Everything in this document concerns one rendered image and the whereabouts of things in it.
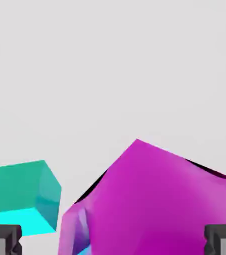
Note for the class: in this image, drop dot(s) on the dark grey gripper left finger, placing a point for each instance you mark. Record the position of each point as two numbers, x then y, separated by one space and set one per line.
3 237

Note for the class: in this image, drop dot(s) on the large magenta box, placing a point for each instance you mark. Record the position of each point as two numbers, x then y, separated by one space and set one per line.
144 199

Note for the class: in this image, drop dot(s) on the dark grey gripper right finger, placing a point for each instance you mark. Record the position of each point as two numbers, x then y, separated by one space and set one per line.
222 237

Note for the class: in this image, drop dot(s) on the small teal cube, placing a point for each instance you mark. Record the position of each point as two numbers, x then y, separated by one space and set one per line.
19 191

